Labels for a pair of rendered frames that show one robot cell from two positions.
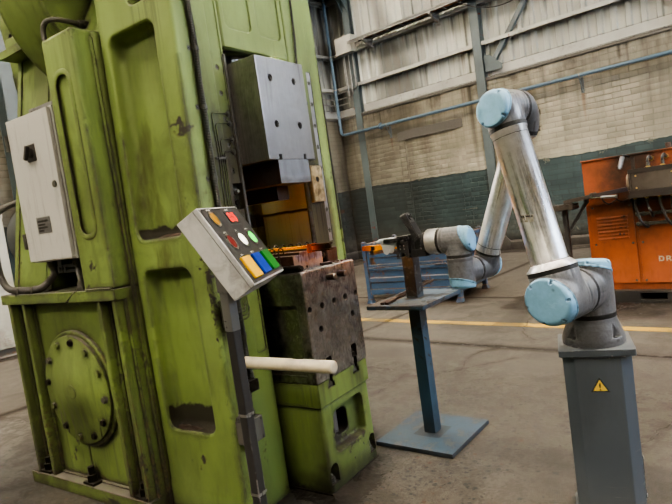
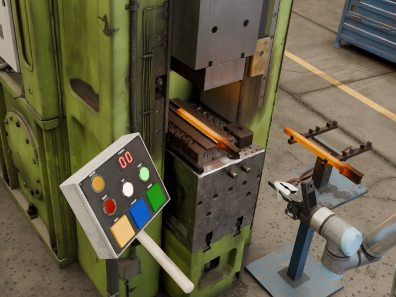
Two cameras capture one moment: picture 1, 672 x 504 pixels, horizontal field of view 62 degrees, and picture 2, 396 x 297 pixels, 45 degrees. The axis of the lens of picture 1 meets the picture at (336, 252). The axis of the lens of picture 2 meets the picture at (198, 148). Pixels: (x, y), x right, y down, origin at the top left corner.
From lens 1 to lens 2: 1.18 m
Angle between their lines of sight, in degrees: 33
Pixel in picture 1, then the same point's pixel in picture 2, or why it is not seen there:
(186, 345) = not seen: hidden behind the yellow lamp
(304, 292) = (198, 191)
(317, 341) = (201, 224)
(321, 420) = (189, 273)
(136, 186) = (71, 38)
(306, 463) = (174, 285)
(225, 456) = not seen: hidden behind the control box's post
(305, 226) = (235, 93)
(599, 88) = not seen: outside the picture
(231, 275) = (99, 243)
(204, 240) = (80, 208)
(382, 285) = (353, 35)
